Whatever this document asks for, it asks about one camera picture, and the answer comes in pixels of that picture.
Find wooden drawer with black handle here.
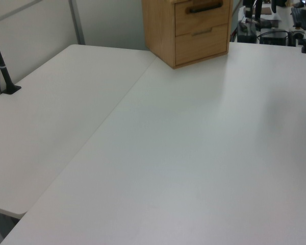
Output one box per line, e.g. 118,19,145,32
174,0,233,37

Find wooden drawer with notch grip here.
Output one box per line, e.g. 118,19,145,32
175,24,230,67

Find light wooden drawer cabinet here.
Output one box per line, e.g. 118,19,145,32
141,0,234,70

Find black electronic device box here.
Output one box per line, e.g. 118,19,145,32
260,30,289,46

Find silver metal clamp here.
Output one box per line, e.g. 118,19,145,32
288,30,306,47

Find black computer keyboard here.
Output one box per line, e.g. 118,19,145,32
290,7,306,29

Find grey metal partition post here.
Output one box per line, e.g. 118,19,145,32
68,0,86,45

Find black camera stand pole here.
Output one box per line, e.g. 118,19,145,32
0,21,22,96

